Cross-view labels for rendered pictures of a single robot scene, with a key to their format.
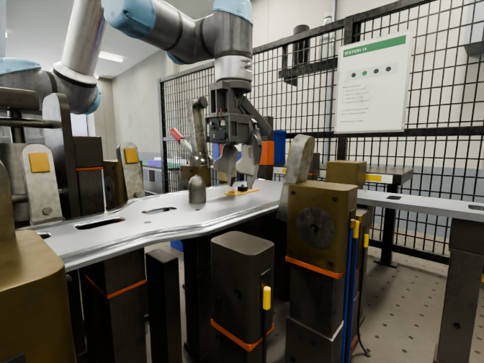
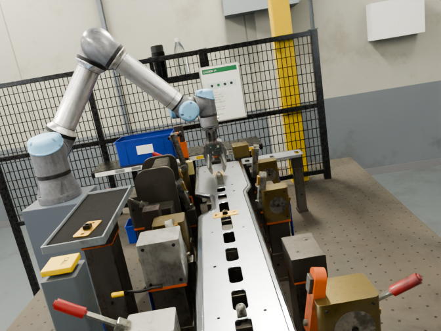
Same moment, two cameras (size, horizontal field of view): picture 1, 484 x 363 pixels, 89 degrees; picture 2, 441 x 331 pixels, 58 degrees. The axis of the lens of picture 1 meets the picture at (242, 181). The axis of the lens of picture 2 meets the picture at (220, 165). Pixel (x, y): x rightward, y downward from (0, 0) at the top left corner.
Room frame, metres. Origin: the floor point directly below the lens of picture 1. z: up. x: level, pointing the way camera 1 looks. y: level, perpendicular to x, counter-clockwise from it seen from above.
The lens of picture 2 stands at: (-0.73, 1.11, 1.49)
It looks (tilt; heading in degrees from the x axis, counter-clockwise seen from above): 15 degrees down; 318
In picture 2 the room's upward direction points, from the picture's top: 10 degrees counter-clockwise
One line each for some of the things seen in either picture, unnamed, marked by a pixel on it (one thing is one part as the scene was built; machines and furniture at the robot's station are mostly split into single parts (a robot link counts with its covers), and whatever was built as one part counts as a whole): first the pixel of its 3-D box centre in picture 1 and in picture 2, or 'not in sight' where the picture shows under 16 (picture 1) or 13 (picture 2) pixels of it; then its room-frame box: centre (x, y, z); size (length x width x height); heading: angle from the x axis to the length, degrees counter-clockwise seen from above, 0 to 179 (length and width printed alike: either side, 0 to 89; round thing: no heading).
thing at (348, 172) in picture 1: (342, 225); (245, 177); (0.66, -0.28, 0.88); 0.08 x 0.08 x 0.36; 49
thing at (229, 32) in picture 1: (231, 32); (205, 102); (0.52, 0.02, 1.32); 0.09 x 0.08 x 0.11; 60
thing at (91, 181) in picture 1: (91, 237); not in sight; (0.50, 0.32, 0.91); 0.07 x 0.05 x 0.42; 49
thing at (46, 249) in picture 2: not in sight; (94, 213); (0.24, 0.71, 1.16); 0.37 x 0.14 x 0.02; 139
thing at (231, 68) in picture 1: (235, 73); (209, 121); (0.52, 0.01, 1.24); 0.08 x 0.08 x 0.05
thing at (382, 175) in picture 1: (275, 166); (178, 156); (1.00, -0.14, 1.02); 0.90 x 0.22 x 0.03; 49
